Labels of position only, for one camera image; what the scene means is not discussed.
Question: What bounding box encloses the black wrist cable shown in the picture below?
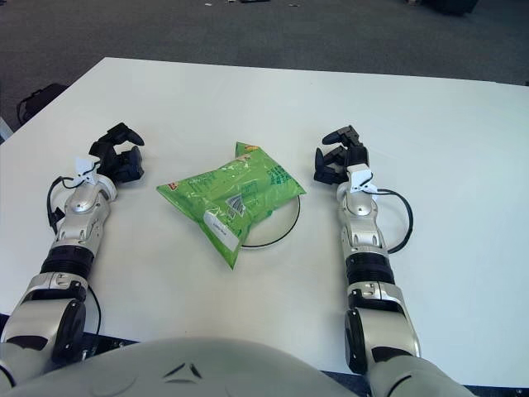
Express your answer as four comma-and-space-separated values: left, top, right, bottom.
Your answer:
370, 187, 415, 254
45, 175, 79, 237

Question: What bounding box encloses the large black floor object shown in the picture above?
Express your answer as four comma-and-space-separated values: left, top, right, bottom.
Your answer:
420, 0, 479, 17

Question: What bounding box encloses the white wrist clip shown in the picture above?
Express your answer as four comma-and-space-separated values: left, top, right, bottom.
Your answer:
73, 154, 103, 188
347, 162, 376, 194

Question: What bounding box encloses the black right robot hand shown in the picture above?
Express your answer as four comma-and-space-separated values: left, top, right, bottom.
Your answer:
312, 124, 370, 186

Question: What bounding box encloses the green snack bag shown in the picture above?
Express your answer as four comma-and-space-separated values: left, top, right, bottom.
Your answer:
155, 141, 308, 271

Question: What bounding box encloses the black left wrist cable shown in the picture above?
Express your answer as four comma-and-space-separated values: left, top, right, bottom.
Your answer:
45, 175, 79, 237

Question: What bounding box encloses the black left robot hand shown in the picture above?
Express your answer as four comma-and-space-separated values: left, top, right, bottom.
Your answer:
87, 122, 146, 185

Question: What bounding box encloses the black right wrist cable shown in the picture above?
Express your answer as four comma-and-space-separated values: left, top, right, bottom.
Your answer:
370, 187, 415, 254

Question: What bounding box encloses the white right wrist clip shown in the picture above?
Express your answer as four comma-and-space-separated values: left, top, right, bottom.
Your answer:
347, 162, 376, 194

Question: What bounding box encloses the black bolted waist bracket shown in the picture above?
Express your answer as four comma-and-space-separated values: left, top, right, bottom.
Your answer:
79, 336, 138, 361

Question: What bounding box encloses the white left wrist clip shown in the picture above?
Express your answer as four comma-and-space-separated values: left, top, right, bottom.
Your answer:
73, 154, 103, 188

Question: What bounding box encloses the black bag on floor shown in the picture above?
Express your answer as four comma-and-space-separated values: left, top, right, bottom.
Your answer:
16, 83, 72, 126

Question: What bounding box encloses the white plate black rim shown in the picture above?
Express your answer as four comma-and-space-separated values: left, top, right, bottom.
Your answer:
238, 193, 303, 251

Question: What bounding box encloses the grey robot torso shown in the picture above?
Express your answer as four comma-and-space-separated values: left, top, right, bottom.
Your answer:
7, 336, 384, 397

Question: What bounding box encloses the thin black upper arm cable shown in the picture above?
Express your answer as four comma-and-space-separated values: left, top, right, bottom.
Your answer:
88, 284, 103, 337

